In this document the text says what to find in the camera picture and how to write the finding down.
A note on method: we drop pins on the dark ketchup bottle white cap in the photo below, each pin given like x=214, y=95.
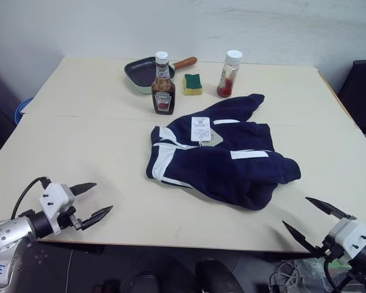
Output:
x=163, y=93

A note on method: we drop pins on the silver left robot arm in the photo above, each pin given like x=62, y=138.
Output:
x=3, y=231

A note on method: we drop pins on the navy and white zip jacket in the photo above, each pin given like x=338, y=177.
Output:
x=219, y=171

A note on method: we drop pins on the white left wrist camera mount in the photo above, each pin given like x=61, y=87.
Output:
x=53, y=197

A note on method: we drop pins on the grey card clothing tag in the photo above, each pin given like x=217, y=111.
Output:
x=216, y=139

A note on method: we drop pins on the white paper clothing tag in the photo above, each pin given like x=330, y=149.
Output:
x=200, y=128

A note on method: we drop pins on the clear bottle with red sauce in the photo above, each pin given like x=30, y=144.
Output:
x=228, y=81

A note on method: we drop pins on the black chair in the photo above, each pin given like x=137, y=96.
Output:
x=361, y=97

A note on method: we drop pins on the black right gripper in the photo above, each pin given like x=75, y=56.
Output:
x=328, y=246

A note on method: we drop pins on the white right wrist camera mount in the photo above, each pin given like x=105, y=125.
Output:
x=350, y=236

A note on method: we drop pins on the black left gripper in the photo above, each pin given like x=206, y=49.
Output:
x=67, y=219

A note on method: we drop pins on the yellow and green sponge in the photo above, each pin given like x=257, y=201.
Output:
x=192, y=84

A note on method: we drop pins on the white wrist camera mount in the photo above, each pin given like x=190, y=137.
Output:
x=53, y=197
x=350, y=236

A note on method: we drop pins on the clear green plastic bag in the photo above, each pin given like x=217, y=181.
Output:
x=312, y=271

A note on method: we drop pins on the blue round container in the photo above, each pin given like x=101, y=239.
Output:
x=19, y=111

